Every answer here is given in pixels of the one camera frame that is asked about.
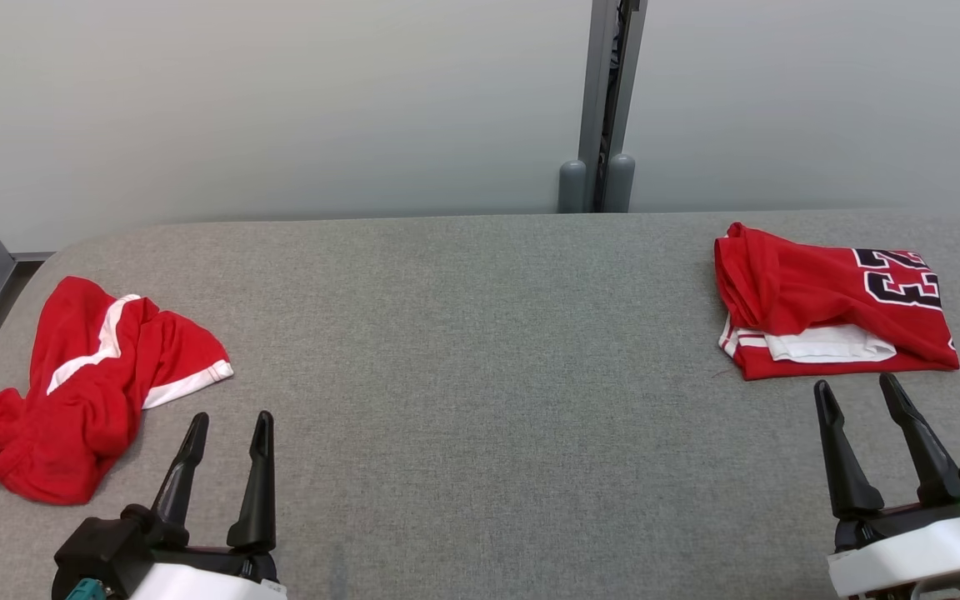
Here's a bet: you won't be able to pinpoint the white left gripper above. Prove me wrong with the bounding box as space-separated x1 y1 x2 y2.
126 411 288 600

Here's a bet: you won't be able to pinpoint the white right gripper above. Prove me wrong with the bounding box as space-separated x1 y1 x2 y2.
813 372 960 600

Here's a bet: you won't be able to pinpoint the red shorts white stripes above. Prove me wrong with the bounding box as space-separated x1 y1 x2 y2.
0 276 234 506

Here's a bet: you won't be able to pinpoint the red jersey shirt white sleeves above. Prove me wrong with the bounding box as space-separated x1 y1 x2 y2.
713 222 960 381

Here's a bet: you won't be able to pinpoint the grey fabric covered table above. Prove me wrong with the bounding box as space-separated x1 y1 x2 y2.
0 208 960 600

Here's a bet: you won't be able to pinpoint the grey rounded partition foot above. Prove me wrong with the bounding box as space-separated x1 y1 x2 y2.
605 153 636 213
558 160 588 214

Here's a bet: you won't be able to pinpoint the grey partition post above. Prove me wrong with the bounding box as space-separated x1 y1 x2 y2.
577 0 648 214

